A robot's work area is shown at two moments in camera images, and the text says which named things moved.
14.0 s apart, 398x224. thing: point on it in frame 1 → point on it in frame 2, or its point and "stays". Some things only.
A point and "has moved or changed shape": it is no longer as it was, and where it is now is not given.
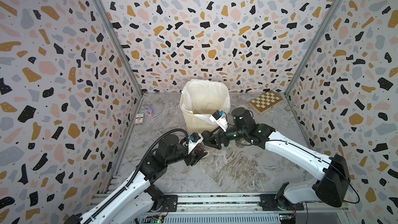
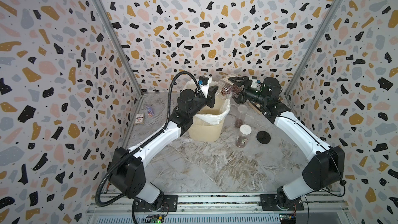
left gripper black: x=194 y=159 → x=211 y=97
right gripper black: x=221 y=134 → x=242 y=99
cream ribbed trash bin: x=196 y=125 stays
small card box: x=139 y=119 stays
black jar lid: x=210 y=141 has moved or changed shape
